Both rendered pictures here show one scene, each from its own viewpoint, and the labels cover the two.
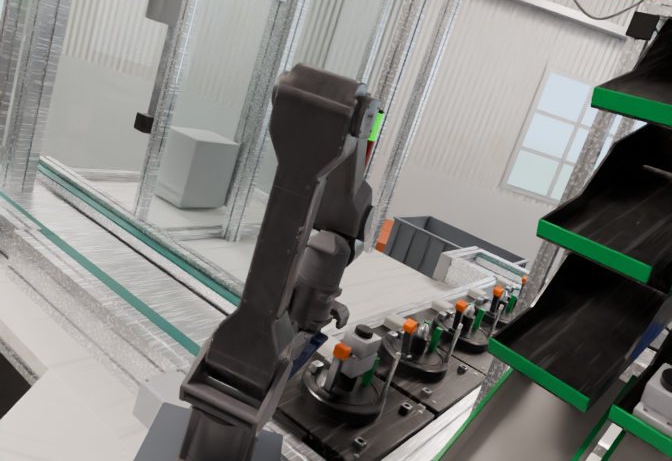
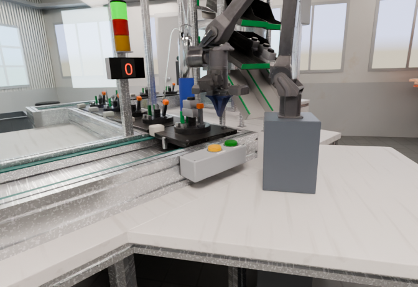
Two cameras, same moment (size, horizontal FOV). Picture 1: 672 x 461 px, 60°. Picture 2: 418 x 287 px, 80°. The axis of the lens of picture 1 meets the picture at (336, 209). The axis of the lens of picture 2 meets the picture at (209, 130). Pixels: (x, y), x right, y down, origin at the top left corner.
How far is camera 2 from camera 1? 0.97 m
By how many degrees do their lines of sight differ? 71
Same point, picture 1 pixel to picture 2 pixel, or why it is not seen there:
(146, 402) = (201, 167)
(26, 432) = (199, 226)
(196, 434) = (298, 104)
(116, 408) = (171, 201)
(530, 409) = not seen: hidden behind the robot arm
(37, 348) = (96, 241)
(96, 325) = (104, 195)
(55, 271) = (22, 208)
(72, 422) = (186, 213)
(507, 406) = not seen: hidden behind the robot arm
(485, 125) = not seen: outside the picture
